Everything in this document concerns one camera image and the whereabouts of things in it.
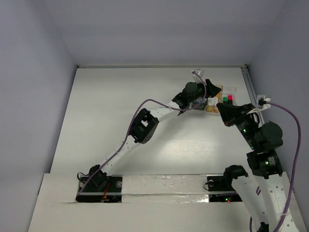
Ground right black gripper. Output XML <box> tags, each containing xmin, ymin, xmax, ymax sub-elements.
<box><xmin>215</xmin><ymin>101</ymin><xmax>260</xmax><ymax>149</ymax></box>

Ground pink white marker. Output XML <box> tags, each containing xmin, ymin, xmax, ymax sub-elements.
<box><xmin>208</xmin><ymin>97</ymin><xmax>217</xmax><ymax>106</ymax></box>

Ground black pink highlighter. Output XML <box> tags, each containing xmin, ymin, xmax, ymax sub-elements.
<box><xmin>227</xmin><ymin>95</ymin><xmax>233</xmax><ymax>105</ymax></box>

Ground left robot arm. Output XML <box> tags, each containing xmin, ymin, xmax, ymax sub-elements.
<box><xmin>85</xmin><ymin>79</ymin><xmax>221</xmax><ymax>191</ymax></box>

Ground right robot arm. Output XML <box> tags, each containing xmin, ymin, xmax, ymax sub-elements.
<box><xmin>217</xmin><ymin>99</ymin><xmax>298</xmax><ymax>232</ymax></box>

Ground clear plastic container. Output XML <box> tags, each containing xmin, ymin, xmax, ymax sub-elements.
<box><xmin>222</xmin><ymin>86</ymin><xmax>237</xmax><ymax>106</ymax></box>

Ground dark grey container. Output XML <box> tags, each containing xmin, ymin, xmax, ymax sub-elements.
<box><xmin>192</xmin><ymin>101</ymin><xmax>207</xmax><ymax>111</ymax></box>

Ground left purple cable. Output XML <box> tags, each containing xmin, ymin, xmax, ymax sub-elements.
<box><xmin>76</xmin><ymin>71</ymin><xmax>208</xmax><ymax>201</ymax></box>

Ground purple cable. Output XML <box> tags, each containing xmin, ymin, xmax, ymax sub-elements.
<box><xmin>248</xmin><ymin>101</ymin><xmax>302</xmax><ymax>232</ymax></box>
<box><xmin>76</xmin><ymin>71</ymin><xmax>208</xmax><ymax>201</ymax></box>

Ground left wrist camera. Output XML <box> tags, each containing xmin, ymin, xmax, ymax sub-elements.
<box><xmin>191</xmin><ymin>69</ymin><xmax>204</xmax><ymax>82</ymax></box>

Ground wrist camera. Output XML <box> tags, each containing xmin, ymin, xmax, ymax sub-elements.
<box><xmin>256</xmin><ymin>95</ymin><xmax>271</xmax><ymax>108</ymax></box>
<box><xmin>191</xmin><ymin>69</ymin><xmax>204</xmax><ymax>82</ymax></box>

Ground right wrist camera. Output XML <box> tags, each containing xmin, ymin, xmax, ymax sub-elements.
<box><xmin>256</xmin><ymin>95</ymin><xmax>271</xmax><ymax>108</ymax></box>

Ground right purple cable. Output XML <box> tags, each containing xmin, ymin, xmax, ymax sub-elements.
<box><xmin>248</xmin><ymin>101</ymin><xmax>302</xmax><ymax>232</ymax></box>

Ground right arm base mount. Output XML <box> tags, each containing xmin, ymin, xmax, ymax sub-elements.
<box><xmin>203</xmin><ymin>165</ymin><xmax>248</xmax><ymax>203</ymax></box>

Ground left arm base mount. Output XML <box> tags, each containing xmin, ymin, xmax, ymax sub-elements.
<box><xmin>75</xmin><ymin>165</ymin><xmax>123</xmax><ymax>203</ymax></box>

